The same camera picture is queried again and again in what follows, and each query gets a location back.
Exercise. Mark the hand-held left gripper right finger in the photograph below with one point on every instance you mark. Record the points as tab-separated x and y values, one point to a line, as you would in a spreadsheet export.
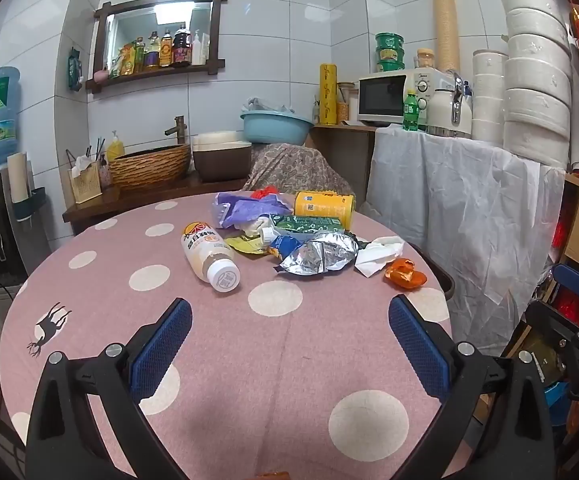
419	347

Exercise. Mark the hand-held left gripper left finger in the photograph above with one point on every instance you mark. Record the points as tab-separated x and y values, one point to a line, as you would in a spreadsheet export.
162	350

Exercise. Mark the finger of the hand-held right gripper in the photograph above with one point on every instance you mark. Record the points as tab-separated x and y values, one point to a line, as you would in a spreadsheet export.
574	281

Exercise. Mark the orange peel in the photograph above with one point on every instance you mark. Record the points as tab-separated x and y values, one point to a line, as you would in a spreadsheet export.
404	275

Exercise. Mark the white tissue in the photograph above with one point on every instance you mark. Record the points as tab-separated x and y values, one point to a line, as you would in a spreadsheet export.
258	225
377	257

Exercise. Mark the plastic milk tea bottle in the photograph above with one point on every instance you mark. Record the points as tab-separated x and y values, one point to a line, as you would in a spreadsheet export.
204	252

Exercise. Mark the silver foil snack bag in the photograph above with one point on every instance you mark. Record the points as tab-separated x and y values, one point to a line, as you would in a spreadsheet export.
319	257

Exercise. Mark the yellow-green snack wrapper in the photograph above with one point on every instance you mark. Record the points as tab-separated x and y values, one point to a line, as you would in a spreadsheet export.
247	245

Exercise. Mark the blue snack wrapper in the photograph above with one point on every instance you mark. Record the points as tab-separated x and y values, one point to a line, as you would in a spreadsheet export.
284	246

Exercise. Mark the purple plastic bag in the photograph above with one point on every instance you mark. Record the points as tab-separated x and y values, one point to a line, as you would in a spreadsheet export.
249	206

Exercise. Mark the green snack packet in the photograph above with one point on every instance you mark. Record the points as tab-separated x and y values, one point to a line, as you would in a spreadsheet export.
304	223

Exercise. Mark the yellow cylindrical canister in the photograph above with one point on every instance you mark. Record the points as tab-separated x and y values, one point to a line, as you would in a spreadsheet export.
322	207

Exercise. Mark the red foam net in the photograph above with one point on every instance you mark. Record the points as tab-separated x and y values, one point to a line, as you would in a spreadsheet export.
264	192

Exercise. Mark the pink polka dot tablecloth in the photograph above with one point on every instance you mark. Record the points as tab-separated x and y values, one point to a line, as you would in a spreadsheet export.
289	360

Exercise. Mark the white sheet cover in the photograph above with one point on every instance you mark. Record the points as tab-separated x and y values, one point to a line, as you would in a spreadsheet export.
459	200

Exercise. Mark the dark wooden counter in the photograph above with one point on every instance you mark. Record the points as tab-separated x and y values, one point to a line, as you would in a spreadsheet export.
134	202

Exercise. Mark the beige utensil holder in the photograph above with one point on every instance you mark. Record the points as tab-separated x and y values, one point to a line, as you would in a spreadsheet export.
85	185

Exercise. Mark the wicker basket sink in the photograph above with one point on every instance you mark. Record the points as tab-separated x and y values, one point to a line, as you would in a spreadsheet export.
149	167

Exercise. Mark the chopstick holder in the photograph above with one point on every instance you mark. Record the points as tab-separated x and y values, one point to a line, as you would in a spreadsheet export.
104	172

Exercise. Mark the brown basin with white lid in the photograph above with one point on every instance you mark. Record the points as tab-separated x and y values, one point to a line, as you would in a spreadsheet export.
222	160

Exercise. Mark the stack of wrapped foam bowls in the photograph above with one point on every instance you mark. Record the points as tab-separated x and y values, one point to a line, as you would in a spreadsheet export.
534	85

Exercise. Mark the stack of white paper containers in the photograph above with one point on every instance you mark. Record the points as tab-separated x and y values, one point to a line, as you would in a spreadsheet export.
488	100

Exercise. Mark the light wooden shelf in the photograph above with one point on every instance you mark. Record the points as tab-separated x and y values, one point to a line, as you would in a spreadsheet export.
349	155

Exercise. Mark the paper cup dispenser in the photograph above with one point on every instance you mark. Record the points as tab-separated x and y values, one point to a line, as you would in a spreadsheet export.
27	195

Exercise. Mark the yellow soap dispenser bottle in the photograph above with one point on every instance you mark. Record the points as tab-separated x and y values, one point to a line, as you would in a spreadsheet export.
115	149

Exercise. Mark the floral cloth cover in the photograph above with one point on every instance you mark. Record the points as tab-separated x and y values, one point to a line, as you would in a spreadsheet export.
294	167

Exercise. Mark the bronze faucet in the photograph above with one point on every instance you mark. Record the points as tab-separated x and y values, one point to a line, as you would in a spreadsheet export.
179	130

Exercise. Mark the green soda bottle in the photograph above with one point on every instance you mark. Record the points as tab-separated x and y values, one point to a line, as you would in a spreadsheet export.
410	112

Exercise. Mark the light blue plastic basin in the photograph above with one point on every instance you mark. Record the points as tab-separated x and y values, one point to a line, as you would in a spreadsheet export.
274	127

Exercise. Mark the white microwave oven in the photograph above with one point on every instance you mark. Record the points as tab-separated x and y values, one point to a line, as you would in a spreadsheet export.
382	97

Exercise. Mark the glass storage jar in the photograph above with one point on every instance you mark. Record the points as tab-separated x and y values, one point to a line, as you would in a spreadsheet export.
348	105

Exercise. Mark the grey plastic bag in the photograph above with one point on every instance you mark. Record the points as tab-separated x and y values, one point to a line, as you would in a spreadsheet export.
264	106

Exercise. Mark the jar with orange lid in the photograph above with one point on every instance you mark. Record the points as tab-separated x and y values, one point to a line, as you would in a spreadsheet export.
425	59

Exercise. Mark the yellow plastic wrap roll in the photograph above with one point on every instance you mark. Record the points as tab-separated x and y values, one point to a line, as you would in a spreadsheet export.
328	92

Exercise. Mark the small pink pot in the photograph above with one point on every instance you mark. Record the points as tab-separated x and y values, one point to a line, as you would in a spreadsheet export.
101	75

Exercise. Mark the tall stack of paper cups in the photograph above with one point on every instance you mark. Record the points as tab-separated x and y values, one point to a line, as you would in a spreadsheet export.
445	25

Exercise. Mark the yellow refill pouch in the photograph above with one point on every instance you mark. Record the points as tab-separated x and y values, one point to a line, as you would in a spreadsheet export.
127	62

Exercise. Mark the small green bottle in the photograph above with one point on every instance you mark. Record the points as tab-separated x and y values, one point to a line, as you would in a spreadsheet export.
140	57

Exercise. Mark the stack of green noodle bowls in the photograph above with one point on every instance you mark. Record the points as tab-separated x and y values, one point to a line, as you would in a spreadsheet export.
389	52

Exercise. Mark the yellow oil bottle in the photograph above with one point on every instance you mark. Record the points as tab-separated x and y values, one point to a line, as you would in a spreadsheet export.
152	55

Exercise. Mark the amber sauce bottle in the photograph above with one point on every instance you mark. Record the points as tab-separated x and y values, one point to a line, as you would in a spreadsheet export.
166	52

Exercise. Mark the dark soy sauce bottle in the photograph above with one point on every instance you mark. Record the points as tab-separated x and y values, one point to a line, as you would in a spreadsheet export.
181	50

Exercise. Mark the white lotion bottle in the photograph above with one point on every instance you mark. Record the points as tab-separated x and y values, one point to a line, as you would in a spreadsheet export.
198	50

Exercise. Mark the wooden framed mirror shelf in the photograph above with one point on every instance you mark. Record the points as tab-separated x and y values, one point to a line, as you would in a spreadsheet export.
100	50

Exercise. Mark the green wall packet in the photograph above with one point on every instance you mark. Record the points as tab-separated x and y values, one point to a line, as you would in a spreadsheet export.
74	70

